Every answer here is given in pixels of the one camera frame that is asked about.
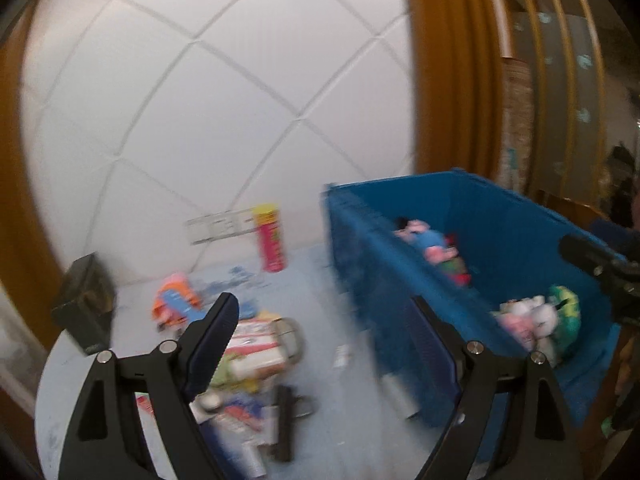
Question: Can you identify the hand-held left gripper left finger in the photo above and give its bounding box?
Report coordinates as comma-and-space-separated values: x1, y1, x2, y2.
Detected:
56, 291, 239, 480

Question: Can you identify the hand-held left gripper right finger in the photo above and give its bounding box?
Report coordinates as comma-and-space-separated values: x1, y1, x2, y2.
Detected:
411, 295, 585, 480

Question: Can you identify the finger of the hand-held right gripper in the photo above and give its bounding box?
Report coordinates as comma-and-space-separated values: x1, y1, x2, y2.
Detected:
559, 233, 626, 277

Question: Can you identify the green wipes packet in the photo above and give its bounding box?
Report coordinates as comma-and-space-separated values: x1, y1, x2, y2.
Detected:
547, 285, 582, 358

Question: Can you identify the pink pig plush toy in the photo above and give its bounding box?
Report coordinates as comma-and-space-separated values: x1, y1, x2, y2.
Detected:
492, 297, 538, 351

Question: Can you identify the white dog plush toy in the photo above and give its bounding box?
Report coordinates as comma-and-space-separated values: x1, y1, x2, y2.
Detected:
525, 296, 560, 366

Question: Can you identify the blue plastic crate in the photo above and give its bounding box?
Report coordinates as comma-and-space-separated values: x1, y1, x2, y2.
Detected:
322, 167, 628, 431

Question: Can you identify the pink blue pig plush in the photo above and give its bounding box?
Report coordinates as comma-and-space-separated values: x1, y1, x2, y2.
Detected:
394, 218, 449, 264

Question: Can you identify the green frog toy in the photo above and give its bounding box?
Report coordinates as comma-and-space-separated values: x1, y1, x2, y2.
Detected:
210, 350, 238, 388

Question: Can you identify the flat pink white box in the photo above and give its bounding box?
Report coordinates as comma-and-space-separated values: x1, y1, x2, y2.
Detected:
225, 317, 281, 356

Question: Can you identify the orange pink plush toy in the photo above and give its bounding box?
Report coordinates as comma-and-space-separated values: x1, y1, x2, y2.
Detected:
151, 272, 203, 328

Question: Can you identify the grey paper roll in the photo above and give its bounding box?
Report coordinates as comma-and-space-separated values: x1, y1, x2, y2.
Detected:
384, 374, 422, 421

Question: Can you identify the grey tape roll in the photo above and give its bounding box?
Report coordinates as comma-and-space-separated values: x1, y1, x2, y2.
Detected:
277, 317, 306, 361

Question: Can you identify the dark grey spring clamp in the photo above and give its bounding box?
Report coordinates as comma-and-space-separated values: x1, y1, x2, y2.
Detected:
272, 384, 317, 462

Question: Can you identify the blue floral tablecloth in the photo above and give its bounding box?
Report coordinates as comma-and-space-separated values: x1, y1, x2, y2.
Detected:
35, 245, 476, 480

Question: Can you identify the pink chips can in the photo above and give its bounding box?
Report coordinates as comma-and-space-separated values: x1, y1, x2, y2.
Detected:
251, 203, 291, 273

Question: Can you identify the black speaker box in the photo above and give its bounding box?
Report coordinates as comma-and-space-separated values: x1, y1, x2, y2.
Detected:
50, 252, 118, 356

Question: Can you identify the beige patterned rolled mat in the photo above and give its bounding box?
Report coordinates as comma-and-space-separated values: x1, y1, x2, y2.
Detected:
501, 57, 537, 186

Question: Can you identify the wooden slatted screen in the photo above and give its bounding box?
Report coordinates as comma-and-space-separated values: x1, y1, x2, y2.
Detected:
490, 0, 608, 206

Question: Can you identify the wooden wall pillar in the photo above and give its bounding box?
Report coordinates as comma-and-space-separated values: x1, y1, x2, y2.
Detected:
0, 10, 66, 301
400, 0, 506, 181

